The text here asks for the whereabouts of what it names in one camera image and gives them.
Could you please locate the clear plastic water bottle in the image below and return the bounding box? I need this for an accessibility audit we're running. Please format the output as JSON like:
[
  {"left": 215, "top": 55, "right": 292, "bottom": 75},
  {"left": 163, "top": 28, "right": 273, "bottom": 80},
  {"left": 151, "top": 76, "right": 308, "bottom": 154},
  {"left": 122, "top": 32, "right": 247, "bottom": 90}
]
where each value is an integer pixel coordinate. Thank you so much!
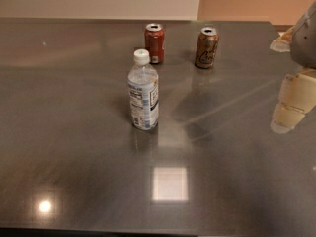
[{"left": 127, "top": 49, "right": 159, "bottom": 130}]

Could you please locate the brown soda can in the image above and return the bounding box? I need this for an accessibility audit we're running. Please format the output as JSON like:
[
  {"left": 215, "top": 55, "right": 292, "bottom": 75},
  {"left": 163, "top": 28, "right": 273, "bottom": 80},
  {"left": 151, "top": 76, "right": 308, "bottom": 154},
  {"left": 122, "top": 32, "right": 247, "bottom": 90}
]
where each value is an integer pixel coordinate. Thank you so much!
[{"left": 195, "top": 27, "right": 219, "bottom": 69}]

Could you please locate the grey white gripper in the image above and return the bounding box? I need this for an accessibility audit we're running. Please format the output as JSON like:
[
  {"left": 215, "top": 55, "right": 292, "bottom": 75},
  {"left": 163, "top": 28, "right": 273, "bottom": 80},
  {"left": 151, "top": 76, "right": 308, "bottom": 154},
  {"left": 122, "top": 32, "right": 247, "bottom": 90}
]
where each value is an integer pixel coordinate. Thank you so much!
[{"left": 270, "top": 1, "right": 316, "bottom": 134}]

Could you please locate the red soda can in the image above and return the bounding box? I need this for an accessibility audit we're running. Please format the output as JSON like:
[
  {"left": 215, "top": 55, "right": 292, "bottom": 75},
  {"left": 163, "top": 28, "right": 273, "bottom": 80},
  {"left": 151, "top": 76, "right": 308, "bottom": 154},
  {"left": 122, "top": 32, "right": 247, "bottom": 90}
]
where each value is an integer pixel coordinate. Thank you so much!
[{"left": 144, "top": 23, "right": 165, "bottom": 64}]

